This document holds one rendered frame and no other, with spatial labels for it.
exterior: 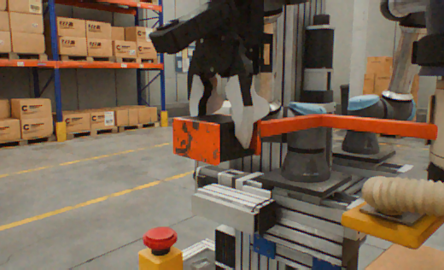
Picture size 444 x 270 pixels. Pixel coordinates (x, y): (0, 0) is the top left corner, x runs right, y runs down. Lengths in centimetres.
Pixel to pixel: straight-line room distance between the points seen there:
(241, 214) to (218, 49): 74
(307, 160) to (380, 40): 1020
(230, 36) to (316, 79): 92
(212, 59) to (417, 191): 29
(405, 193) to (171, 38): 32
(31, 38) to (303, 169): 694
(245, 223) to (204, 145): 70
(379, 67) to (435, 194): 855
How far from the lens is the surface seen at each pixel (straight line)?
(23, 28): 763
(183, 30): 41
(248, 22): 49
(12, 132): 754
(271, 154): 137
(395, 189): 47
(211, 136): 42
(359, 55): 437
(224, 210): 115
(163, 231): 76
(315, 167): 110
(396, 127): 60
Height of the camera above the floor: 136
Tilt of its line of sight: 9 degrees down
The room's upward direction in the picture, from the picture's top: straight up
